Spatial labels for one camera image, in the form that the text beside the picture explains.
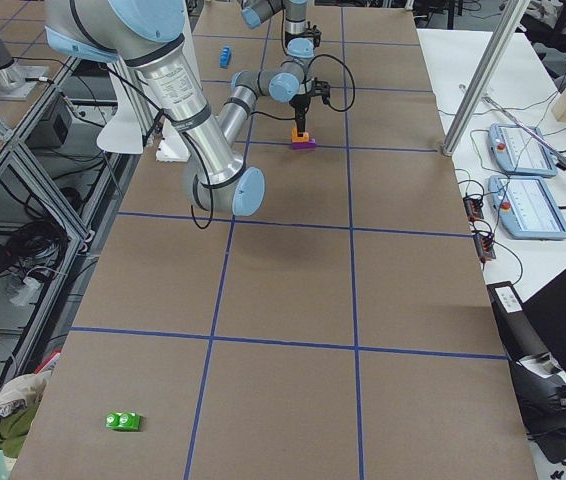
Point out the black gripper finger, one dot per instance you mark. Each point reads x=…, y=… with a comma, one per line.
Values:
x=300, y=123

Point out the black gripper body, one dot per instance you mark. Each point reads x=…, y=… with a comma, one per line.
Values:
x=288, y=37
x=300, y=104

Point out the orange trapezoid block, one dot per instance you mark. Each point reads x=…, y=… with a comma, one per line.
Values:
x=299, y=136

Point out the purple trapezoid block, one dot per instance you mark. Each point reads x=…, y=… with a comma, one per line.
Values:
x=303, y=145

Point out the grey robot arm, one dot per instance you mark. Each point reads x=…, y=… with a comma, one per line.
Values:
x=257, y=12
x=148, y=36

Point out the long blue studded block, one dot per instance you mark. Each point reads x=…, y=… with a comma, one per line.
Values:
x=225, y=57

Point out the far orange relay board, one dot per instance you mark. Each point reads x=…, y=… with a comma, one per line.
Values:
x=474, y=208

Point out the orange relay board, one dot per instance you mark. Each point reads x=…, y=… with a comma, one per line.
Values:
x=484, y=245
x=474, y=208

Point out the near orange relay board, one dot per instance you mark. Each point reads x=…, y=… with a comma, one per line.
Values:
x=484, y=245

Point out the far teach pendant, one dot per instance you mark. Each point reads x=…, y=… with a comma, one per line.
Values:
x=515, y=152

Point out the teach pendant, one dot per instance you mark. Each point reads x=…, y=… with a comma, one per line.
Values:
x=525, y=208
x=515, y=152

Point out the near teach pendant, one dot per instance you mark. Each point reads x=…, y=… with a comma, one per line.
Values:
x=525, y=208

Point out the white remote control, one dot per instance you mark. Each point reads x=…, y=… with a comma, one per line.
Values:
x=508, y=299

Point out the green two-stud block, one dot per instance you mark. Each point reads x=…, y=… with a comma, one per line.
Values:
x=123, y=421

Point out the crumpled cloth pile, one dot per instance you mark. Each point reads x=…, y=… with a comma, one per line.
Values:
x=19, y=402

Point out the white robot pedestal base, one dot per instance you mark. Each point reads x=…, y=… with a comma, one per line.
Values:
x=171, y=147

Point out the aluminium frame post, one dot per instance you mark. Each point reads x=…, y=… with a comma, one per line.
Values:
x=490, y=59

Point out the green handled grabber tool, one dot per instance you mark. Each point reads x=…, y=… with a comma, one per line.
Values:
x=556, y=155

